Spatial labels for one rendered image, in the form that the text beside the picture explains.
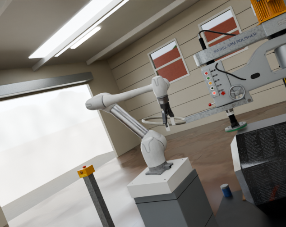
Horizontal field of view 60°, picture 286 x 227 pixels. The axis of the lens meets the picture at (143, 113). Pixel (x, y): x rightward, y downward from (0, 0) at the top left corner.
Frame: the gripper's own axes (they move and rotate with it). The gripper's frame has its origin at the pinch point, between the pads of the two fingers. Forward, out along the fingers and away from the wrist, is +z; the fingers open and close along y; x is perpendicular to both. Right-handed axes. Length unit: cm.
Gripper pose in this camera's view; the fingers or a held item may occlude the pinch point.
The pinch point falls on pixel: (171, 126)
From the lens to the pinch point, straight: 199.8
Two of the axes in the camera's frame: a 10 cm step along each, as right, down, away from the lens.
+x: 8.7, -1.7, -4.7
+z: 2.9, 9.4, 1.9
